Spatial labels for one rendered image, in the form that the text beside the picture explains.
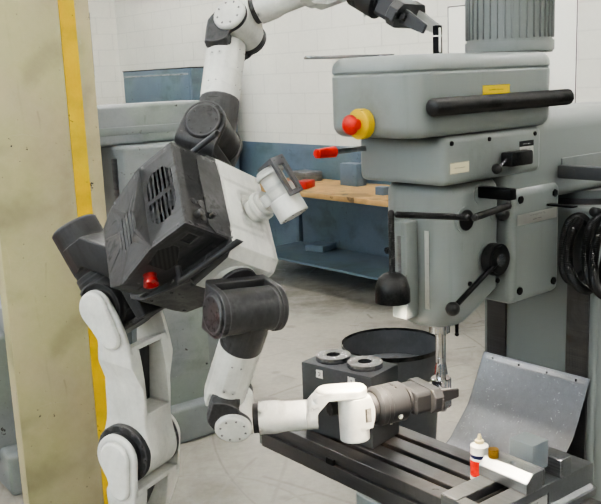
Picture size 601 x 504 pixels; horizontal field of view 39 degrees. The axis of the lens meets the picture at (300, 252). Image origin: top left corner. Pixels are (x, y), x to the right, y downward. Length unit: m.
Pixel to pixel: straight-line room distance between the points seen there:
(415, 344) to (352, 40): 4.39
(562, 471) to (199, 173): 0.97
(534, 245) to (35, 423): 2.07
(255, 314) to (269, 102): 7.48
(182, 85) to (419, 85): 7.55
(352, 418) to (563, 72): 5.09
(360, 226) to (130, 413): 6.30
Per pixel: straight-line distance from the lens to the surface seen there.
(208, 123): 1.86
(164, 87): 9.44
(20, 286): 3.25
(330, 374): 2.18
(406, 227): 1.81
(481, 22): 2.01
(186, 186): 1.69
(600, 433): 2.28
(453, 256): 1.82
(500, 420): 2.32
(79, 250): 2.00
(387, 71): 1.68
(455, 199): 1.81
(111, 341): 1.97
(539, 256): 2.02
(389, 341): 4.29
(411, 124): 1.67
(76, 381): 3.42
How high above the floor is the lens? 1.85
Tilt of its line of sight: 11 degrees down
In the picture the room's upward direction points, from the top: 2 degrees counter-clockwise
